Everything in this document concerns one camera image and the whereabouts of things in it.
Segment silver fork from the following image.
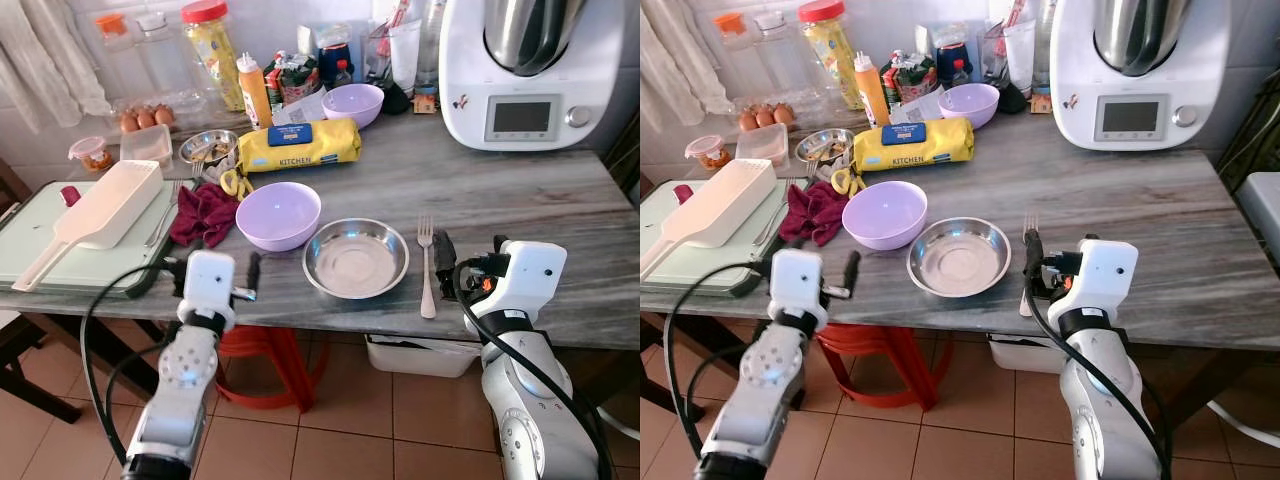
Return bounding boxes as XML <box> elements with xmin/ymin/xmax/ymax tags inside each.
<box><xmin>1018</xmin><ymin>211</ymin><xmax>1042</xmax><ymax>319</ymax></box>
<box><xmin>416</xmin><ymin>212</ymin><xmax>439</xmax><ymax>320</ymax></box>

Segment red plastic stool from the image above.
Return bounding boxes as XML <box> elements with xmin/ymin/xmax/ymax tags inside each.
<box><xmin>814</xmin><ymin>321</ymin><xmax>942</xmax><ymax>412</ymax></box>
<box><xmin>214</xmin><ymin>324</ymin><xmax>332</xmax><ymax>412</ymax></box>

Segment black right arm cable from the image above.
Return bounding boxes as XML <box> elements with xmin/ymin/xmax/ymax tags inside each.
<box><xmin>451</xmin><ymin>258</ymin><xmax>617</xmax><ymax>480</ymax></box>
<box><xmin>1024</xmin><ymin>258</ymin><xmax>1173</xmax><ymax>480</ymax></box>

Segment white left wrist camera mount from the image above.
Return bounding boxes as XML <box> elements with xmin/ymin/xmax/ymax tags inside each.
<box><xmin>767</xmin><ymin>248</ymin><xmax>828</xmax><ymax>331</ymax></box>
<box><xmin>179</xmin><ymin>250</ymin><xmax>239</xmax><ymax>329</ymax></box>

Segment red lidded jar yellow contents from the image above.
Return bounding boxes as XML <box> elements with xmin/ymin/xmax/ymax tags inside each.
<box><xmin>180</xmin><ymin>0</ymin><xmax>247</xmax><ymax>114</ymax></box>
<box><xmin>797</xmin><ymin>0</ymin><xmax>864</xmax><ymax>112</ymax></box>

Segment white plastic bin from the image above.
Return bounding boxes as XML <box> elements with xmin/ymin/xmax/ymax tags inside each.
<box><xmin>364</xmin><ymin>334</ymin><xmax>483</xmax><ymax>379</ymax></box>
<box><xmin>987</xmin><ymin>332</ymin><xmax>1067</xmax><ymax>375</ymax></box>

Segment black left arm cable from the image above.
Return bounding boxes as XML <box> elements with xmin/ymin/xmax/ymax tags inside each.
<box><xmin>79</xmin><ymin>254</ymin><xmax>188</xmax><ymax>467</ymax></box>
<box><xmin>661</xmin><ymin>258</ymin><xmax>777</xmax><ymax>453</ymax></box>

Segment clear utensil holder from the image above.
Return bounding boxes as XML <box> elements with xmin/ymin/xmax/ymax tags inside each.
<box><xmin>364</xmin><ymin>0</ymin><xmax>423</xmax><ymax>93</ymax></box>
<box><xmin>981</xmin><ymin>0</ymin><xmax>1039</xmax><ymax>93</ymax></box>

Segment large purple bowl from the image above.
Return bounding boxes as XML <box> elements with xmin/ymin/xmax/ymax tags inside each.
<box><xmin>842</xmin><ymin>180</ymin><xmax>930</xmax><ymax>251</ymax></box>
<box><xmin>235</xmin><ymin>181</ymin><xmax>323</xmax><ymax>253</ymax></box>

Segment clear bottle white cap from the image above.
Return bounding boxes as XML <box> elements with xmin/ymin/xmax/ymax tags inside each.
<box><xmin>752</xmin><ymin>11</ymin><xmax>813</xmax><ymax>98</ymax></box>
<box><xmin>135</xmin><ymin>11</ymin><xmax>198</xmax><ymax>98</ymax></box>

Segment yellow kitchen towel pack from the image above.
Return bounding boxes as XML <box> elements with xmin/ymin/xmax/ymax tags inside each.
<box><xmin>236</xmin><ymin>118</ymin><xmax>363</xmax><ymax>174</ymax></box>
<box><xmin>851</xmin><ymin>117</ymin><xmax>975</xmax><ymax>173</ymax></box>

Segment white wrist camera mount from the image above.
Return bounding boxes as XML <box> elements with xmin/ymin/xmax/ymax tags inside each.
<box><xmin>1074</xmin><ymin>238</ymin><xmax>1140</xmax><ymax>319</ymax></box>
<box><xmin>494</xmin><ymin>240</ymin><xmax>569</xmax><ymax>319</ymax></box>
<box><xmin>767</xmin><ymin>248</ymin><xmax>828</xmax><ymax>331</ymax></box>
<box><xmin>179</xmin><ymin>250</ymin><xmax>239</xmax><ymax>329</ymax></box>

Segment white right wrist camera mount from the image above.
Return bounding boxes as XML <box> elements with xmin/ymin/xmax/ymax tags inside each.
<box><xmin>1074</xmin><ymin>238</ymin><xmax>1140</xmax><ymax>319</ymax></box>
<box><xmin>494</xmin><ymin>240</ymin><xmax>569</xmax><ymax>319</ymax></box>

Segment small purple bowl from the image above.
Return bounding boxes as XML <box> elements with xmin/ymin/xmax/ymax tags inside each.
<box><xmin>937</xmin><ymin>82</ymin><xmax>1002</xmax><ymax>130</ymax></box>
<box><xmin>321</xmin><ymin>83</ymin><xmax>386</xmax><ymax>131</ymax></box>

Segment large steel bowl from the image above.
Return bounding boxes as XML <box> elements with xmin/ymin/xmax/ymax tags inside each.
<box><xmin>302</xmin><ymin>218</ymin><xmax>411</xmax><ymax>301</ymax></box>
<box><xmin>907</xmin><ymin>216</ymin><xmax>1013</xmax><ymax>299</ymax></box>

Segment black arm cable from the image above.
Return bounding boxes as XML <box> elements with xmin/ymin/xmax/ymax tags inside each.
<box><xmin>661</xmin><ymin>258</ymin><xmax>777</xmax><ymax>453</ymax></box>
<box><xmin>1024</xmin><ymin>258</ymin><xmax>1173</xmax><ymax>480</ymax></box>
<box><xmin>79</xmin><ymin>254</ymin><xmax>188</xmax><ymax>467</ymax></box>
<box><xmin>451</xmin><ymin>258</ymin><xmax>617</xmax><ymax>480</ymax></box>

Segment white kitchen food processor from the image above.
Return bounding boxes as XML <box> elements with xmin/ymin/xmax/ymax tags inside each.
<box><xmin>1049</xmin><ymin>0</ymin><xmax>1232</xmax><ymax>152</ymax></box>
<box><xmin>437</xmin><ymin>0</ymin><xmax>627</xmax><ymax>153</ymax></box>

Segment dark wooden chair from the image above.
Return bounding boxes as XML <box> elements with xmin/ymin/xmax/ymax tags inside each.
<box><xmin>0</xmin><ymin>158</ymin><xmax>85</xmax><ymax>424</ymax></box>

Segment small steel bowl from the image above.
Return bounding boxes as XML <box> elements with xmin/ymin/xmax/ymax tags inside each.
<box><xmin>179</xmin><ymin>129</ymin><xmax>241</xmax><ymax>174</ymax></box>
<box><xmin>795</xmin><ymin>127</ymin><xmax>857</xmax><ymax>172</ymax></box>

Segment white paper packet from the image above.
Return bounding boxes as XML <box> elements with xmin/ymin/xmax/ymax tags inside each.
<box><xmin>271</xmin><ymin>87</ymin><xmax>332</xmax><ymax>127</ymax></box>
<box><xmin>890</xmin><ymin>86</ymin><xmax>947</xmax><ymax>125</ymax></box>

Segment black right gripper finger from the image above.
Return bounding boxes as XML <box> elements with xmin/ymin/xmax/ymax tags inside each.
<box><xmin>433</xmin><ymin>229</ymin><xmax>459</xmax><ymax>294</ymax></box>
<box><xmin>1022</xmin><ymin>228</ymin><xmax>1047</xmax><ymax>297</ymax></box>

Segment orange sauce bottle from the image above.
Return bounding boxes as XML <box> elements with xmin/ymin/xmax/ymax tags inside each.
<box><xmin>852</xmin><ymin>51</ymin><xmax>892</xmax><ymax>129</ymax></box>
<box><xmin>235</xmin><ymin>52</ymin><xmax>274</xmax><ymax>132</ymax></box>

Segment small pink lidded jar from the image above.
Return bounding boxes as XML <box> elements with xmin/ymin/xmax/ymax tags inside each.
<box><xmin>684</xmin><ymin>134</ymin><xmax>732</xmax><ymax>172</ymax></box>
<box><xmin>67</xmin><ymin>136</ymin><xmax>112</xmax><ymax>173</ymax></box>

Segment clear bottle orange cap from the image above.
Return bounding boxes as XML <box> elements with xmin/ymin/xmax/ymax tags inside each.
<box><xmin>711</xmin><ymin>11</ymin><xmax>767</xmax><ymax>102</ymax></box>
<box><xmin>94</xmin><ymin>11</ymin><xmax>151</xmax><ymax>102</ymax></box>

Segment white slotted scoop with handle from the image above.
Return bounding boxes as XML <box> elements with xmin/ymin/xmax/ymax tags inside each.
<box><xmin>641</xmin><ymin>157</ymin><xmax>779</xmax><ymax>282</ymax></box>
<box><xmin>11</xmin><ymin>159</ymin><xmax>165</xmax><ymax>294</ymax></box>

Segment pale green cutting board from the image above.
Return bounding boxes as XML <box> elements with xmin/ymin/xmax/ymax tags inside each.
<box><xmin>640</xmin><ymin>177</ymin><xmax>793</xmax><ymax>298</ymax></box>
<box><xmin>0</xmin><ymin>179</ymin><xmax>188</xmax><ymax>300</ymax></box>

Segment dark blue jar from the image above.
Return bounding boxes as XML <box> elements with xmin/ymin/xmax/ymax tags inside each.
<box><xmin>315</xmin><ymin>24</ymin><xmax>354</xmax><ymax>88</ymax></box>
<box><xmin>931</xmin><ymin>24</ymin><xmax>972</xmax><ymax>88</ymax></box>

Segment clear plastic food box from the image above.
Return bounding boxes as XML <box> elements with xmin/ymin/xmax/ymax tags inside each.
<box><xmin>119</xmin><ymin>124</ymin><xmax>174</xmax><ymax>167</ymax></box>
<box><xmin>735</xmin><ymin>122</ymin><xmax>790</xmax><ymax>165</ymax></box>

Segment dark red cloth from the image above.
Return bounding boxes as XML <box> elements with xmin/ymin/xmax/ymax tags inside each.
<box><xmin>167</xmin><ymin>181</ymin><xmax>242</xmax><ymax>249</ymax></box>
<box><xmin>777</xmin><ymin>179</ymin><xmax>852</xmax><ymax>248</ymax></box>

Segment green red snack packet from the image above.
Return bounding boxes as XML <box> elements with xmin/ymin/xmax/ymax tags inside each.
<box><xmin>880</xmin><ymin>49</ymin><xmax>938</xmax><ymax>105</ymax></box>
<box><xmin>264</xmin><ymin>49</ymin><xmax>322</xmax><ymax>107</ymax></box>

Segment white hanging cloth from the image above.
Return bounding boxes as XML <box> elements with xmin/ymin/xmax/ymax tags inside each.
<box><xmin>640</xmin><ymin>0</ymin><xmax>733</xmax><ymax>117</ymax></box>
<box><xmin>0</xmin><ymin>0</ymin><xmax>112</xmax><ymax>133</ymax></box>

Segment silver utensil thin handle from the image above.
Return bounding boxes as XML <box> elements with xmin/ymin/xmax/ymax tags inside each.
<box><xmin>144</xmin><ymin>179</ymin><xmax>184</xmax><ymax>250</ymax></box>
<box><xmin>754</xmin><ymin>177</ymin><xmax>792</xmax><ymax>247</ymax></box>

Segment white grey chair seat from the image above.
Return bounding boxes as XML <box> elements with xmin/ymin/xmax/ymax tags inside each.
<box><xmin>1234</xmin><ymin>171</ymin><xmax>1280</xmax><ymax>273</ymax></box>

